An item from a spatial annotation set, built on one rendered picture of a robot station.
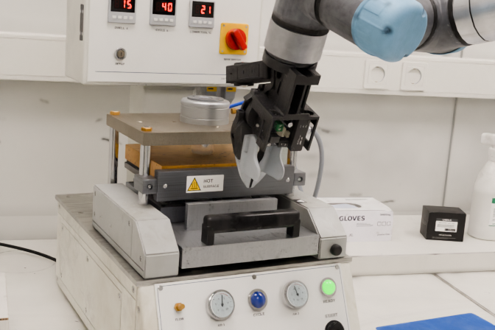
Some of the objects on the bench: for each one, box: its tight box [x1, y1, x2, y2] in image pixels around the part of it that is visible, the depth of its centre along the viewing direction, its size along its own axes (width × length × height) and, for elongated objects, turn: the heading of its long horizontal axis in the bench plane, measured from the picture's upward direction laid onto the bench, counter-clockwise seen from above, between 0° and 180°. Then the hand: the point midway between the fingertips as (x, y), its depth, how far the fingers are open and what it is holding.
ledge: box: [345, 214, 495, 276], centre depth 179 cm, size 30×84×4 cm, turn 85°
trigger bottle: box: [468, 133, 495, 241], centre depth 176 cm, size 9×8×25 cm
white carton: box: [317, 197, 393, 242], centre depth 171 cm, size 12×23×7 cm, turn 85°
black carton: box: [420, 205, 466, 242], centre depth 175 cm, size 6×9×7 cm
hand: (249, 176), depth 106 cm, fingers closed
